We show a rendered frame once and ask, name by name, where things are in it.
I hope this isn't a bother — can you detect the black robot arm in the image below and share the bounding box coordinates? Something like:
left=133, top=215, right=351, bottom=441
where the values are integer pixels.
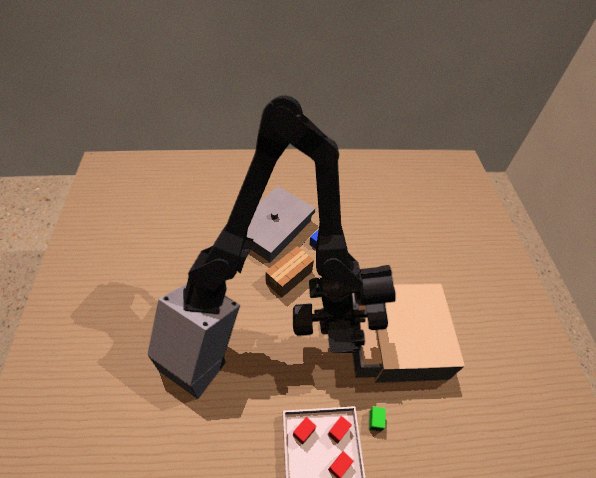
left=183, top=95, right=396, bottom=353

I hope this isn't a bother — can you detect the blue block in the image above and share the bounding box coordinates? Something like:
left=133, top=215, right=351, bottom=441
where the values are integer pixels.
left=309, top=229, right=319, bottom=249

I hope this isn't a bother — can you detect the green block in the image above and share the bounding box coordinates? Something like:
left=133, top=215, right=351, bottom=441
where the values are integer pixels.
left=369, top=407, right=386, bottom=432

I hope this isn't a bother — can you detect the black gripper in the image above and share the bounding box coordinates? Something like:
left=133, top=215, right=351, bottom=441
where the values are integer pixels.
left=293, top=301, right=388, bottom=336

